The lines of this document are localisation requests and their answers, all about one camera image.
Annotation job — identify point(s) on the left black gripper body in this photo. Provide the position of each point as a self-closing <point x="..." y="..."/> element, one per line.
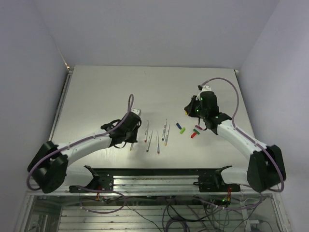
<point x="131" y="135"/>

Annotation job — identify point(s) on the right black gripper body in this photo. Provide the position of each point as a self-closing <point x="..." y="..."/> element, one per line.
<point x="195" y="109"/>

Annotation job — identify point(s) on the red marker pen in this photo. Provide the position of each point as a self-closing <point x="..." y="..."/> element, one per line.
<point x="146" y="131"/>

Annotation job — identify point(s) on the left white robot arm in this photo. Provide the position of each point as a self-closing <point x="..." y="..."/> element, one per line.
<point x="48" y="167"/>

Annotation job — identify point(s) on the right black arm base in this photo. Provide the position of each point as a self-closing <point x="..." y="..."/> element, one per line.
<point x="211" y="180"/>

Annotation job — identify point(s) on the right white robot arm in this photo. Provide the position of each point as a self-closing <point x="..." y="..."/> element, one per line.
<point x="265" y="162"/>

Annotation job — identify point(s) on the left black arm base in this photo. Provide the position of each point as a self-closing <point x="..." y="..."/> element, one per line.
<point x="89" y="180"/>

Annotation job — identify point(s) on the green marker pen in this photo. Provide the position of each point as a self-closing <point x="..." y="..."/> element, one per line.
<point x="149" y="142"/>

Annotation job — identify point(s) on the pink marker pen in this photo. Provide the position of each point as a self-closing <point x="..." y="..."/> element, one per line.
<point x="157" y="143"/>

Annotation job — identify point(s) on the white marker pen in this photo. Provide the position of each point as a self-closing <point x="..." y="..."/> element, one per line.
<point x="164" y="131"/>

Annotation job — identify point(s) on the orange marker pen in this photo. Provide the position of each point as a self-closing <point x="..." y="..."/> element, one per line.
<point x="167" y="136"/>

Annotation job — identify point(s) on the aluminium frame rail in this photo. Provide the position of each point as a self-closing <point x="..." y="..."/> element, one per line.
<point x="157" y="185"/>

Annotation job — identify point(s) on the aluminium table edge rail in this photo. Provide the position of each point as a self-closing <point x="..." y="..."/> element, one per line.
<point x="61" y="103"/>

